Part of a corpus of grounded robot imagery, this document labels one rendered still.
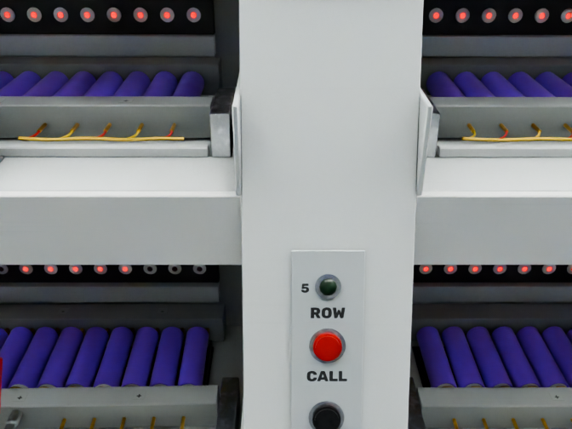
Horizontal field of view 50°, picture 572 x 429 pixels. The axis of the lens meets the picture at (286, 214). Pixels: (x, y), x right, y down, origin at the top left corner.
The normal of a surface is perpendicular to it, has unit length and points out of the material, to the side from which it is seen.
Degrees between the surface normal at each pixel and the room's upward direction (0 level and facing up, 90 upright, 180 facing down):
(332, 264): 90
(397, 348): 90
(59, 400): 20
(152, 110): 110
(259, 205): 90
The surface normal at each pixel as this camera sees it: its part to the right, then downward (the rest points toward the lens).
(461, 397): 0.00, -0.87
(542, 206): 0.00, 0.49
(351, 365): 0.00, 0.17
